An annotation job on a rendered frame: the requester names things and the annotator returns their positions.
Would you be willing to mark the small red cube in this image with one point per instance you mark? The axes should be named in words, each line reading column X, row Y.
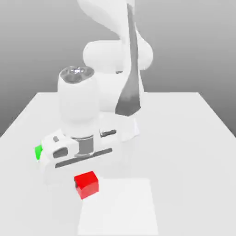
column 86, row 184

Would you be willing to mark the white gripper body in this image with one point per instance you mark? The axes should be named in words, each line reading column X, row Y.
column 60, row 173

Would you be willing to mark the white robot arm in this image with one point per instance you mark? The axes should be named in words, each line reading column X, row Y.
column 77, row 103

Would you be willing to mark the small green cube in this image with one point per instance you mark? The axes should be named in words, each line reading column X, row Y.
column 38, row 152

